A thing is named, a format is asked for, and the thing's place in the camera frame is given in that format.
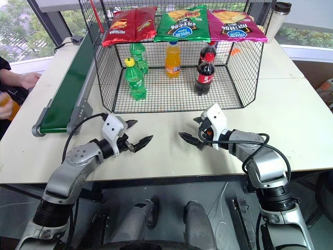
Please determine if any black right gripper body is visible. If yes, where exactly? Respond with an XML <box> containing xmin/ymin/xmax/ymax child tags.
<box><xmin>198</xmin><ymin>118</ymin><xmax>217</xmax><ymax>151</ymax></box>

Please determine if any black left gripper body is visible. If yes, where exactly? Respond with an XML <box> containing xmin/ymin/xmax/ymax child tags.
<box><xmin>114</xmin><ymin>124</ymin><xmax>137</xmax><ymax>157</ymax></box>

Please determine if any orange drink bottle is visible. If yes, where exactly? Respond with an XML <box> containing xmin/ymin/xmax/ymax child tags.
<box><xmin>0</xmin><ymin>92</ymin><xmax>21</xmax><ymax>122</ymax></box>

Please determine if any green conveyor belt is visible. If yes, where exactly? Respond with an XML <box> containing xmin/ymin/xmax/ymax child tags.
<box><xmin>31</xmin><ymin>32</ymin><xmax>105</xmax><ymax>138</ymax></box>

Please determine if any person's left hand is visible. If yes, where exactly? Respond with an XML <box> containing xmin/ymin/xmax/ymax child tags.
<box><xmin>19</xmin><ymin>72</ymin><xmax>43</xmax><ymax>90</ymax></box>

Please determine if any person's right hand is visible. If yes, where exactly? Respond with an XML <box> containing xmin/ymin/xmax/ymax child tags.
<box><xmin>0</xmin><ymin>99</ymin><xmax>14</xmax><ymax>120</ymax></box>

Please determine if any green soda bottle yellow cap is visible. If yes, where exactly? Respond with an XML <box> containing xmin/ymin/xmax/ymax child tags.
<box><xmin>124</xmin><ymin>57</ymin><xmax>148</xmax><ymax>101</ymax></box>

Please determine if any cola bottle red cap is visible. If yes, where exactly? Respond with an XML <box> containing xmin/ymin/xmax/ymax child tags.
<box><xmin>194</xmin><ymin>52</ymin><xmax>216</xmax><ymax>96</ymax></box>
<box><xmin>198</xmin><ymin>41</ymin><xmax>217</xmax><ymax>66</ymax></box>

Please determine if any orange soda bottle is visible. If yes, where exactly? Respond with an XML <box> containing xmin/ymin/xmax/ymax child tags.
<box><xmin>165</xmin><ymin>41</ymin><xmax>182</xmax><ymax>80</ymax></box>

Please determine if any grey robot left leg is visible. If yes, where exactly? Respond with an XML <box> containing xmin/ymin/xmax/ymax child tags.
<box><xmin>110</xmin><ymin>194</ymin><xmax>161</xmax><ymax>244</ymax></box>

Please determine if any grey robot leg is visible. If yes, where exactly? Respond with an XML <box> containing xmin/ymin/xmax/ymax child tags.
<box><xmin>184</xmin><ymin>199</ymin><xmax>217</xmax><ymax>250</ymax></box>
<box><xmin>110</xmin><ymin>194</ymin><xmax>161</xmax><ymax>244</ymax></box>

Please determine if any grey robot right leg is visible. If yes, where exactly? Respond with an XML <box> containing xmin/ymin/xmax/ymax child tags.
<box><xmin>184</xmin><ymin>199</ymin><xmax>217</xmax><ymax>250</ymax></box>

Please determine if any green chips bag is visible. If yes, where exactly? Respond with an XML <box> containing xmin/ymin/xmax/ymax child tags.
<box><xmin>153</xmin><ymin>6</ymin><xmax>212</xmax><ymax>43</ymax></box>

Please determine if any red chips bag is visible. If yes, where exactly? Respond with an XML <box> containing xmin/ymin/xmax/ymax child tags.
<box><xmin>101</xmin><ymin>6</ymin><xmax>158</xmax><ymax>48</ymax></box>

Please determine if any magenta chips bag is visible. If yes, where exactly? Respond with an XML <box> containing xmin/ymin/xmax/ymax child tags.
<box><xmin>207</xmin><ymin>9</ymin><xmax>268</xmax><ymax>44</ymax></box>

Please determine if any red rod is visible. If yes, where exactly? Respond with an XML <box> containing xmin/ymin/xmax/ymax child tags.
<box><xmin>89</xmin><ymin>0</ymin><xmax>105</xmax><ymax>34</ymax></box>

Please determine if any white tumbler black lid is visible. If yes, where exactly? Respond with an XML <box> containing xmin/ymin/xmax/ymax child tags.
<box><xmin>265</xmin><ymin>2</ymin><xmax>293</xmax><ymax>44</ymax></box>

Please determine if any orange grey box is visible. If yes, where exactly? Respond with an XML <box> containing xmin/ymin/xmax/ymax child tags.
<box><xmin>315</xmin><ymin>77</ymin><xmax>333</xmax><ymax>113</ymax></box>

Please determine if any black round wheel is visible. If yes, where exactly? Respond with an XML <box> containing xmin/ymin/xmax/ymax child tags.
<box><xmin>314</xmin><ymin>172</ymin><xmax>333</xmax><ymax>222</ymax></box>

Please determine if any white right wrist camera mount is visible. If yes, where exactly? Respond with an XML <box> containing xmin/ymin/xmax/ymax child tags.
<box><xmin>201</xmin><ymin>103</ymin><xmax>230</xmax><ymax>151</ymax></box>

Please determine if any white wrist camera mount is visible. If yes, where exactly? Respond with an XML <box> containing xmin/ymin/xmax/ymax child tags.
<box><xmin>201</xmin><ymin>103</ymin><xmax>230</xmax><ymax>151</ymax></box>
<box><xmin>101</xmin><ymin>114</ymin><xmax>129</xmax><ymax>157</ymax></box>

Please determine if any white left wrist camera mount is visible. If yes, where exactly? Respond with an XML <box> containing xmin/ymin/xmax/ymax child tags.
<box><xmin>101</xmin><ymin>114</ymin><xmax>129</xmax><ymax>157</ymax></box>

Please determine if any black wire mesh shelf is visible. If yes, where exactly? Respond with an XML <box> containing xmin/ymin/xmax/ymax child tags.
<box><xmin>79</xmin><ymin>0</ymin><xmax>277</xmax><ymax>114</ymax></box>

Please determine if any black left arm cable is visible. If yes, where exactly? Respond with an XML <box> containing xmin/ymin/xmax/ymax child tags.
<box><xmin>62</xmin><ymin>112</ymin><xmax>109</xmax><ymax>164</ymax></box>

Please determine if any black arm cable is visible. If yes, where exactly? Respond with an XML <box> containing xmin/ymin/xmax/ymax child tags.
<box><xmin>198</xmin><ymin>127</ymin><xmax>292</xmax><ymax>190</ymax></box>
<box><xmin>62</xmin><ymin>112</ymin><xmax>109</xmax><ymax>164</ymax></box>

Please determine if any thin white wire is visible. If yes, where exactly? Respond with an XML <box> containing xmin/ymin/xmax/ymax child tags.
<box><xmin>208</xmin><ymin>181</ymin><xmax>230</xmax><ymax>235</ymax></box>

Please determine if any black metal bracket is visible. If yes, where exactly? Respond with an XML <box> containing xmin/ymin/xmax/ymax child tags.
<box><xmin>89</xmin><ymin>212</ymin><xmax>110</xmax><ymax>247</ymax></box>
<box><xmin>225</xmin><ymin>197</ymin><xmax>258</xmax><ymax>250</ymax></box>

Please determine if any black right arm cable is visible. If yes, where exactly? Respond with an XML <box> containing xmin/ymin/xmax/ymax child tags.
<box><xmin>198</xmin><ymin>127</ymin><xmax>292</xmax><ymax>190</ymax></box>

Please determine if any black power adapter with cable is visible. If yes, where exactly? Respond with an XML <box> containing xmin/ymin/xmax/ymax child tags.
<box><xmin>54</xmin><ymin>36</ymin><xmax>83</xmax><ymax>54</ymax></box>

